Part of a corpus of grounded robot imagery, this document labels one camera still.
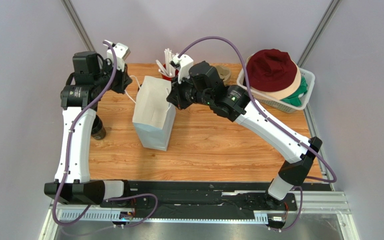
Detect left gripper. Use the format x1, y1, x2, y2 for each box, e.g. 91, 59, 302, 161
93, 59, 133, 95

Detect white paper bag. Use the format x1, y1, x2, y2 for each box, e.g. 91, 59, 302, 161
129, 75, 176, 152

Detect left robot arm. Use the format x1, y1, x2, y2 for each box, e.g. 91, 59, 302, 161
44, 50, 132, 205

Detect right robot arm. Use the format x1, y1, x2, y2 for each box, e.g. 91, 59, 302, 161
166, 60, 323, 202

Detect black coffee cup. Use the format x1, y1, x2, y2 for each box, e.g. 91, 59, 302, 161
91, 115, 107, 140

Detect red straw cup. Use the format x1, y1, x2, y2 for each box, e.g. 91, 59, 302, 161
158, 64, 179, 81

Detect wrapped white straws bundle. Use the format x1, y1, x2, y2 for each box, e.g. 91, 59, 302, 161
155, 48, 175, 72

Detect stacked pulp cup carriers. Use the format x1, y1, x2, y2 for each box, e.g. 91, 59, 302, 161
215, 65, 232, 84

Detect maroon bucket hat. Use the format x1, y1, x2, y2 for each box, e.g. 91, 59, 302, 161
246, 49, 297, 92

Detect beige hat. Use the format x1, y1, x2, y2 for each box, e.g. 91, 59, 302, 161
266, 65, 302, 100

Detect green cloth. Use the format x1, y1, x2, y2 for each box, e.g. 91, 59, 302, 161
281, 76, 308, 107

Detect white plastic basket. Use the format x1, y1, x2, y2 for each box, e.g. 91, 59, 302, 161
250, 66, 316, 114

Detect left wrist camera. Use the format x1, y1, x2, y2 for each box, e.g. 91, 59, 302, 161
103, 40, 131, 72

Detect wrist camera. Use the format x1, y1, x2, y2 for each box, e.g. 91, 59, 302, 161
170, 53, 194, 84
103, 40, 131, 72

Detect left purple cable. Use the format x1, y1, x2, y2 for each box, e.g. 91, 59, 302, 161
51, 39, 160, 231

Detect purple cable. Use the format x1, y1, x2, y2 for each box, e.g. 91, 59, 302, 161
51, 39, 160, 231
177, 35, 338, 233

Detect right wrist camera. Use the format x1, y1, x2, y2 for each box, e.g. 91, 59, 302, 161
170, 53, 194, 84

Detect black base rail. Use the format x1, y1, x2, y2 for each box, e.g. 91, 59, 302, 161
88, 179, 333, 231

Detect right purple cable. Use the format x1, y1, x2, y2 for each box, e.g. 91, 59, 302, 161
177, 35, 338, 233

